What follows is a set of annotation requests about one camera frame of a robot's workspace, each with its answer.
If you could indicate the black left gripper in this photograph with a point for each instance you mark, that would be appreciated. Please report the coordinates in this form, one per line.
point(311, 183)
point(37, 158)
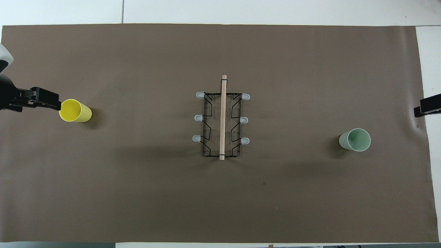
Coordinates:
point(8, 94)

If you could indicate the yellow plastic cup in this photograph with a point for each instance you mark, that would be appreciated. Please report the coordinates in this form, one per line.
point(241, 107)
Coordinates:
point(76, 111)

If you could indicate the pale green plastic cup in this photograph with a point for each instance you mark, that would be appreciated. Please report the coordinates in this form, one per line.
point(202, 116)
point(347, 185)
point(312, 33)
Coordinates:
point(356, 139)

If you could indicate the brown table mat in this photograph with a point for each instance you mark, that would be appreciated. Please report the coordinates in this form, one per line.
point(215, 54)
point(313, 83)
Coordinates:
point(137, 189)

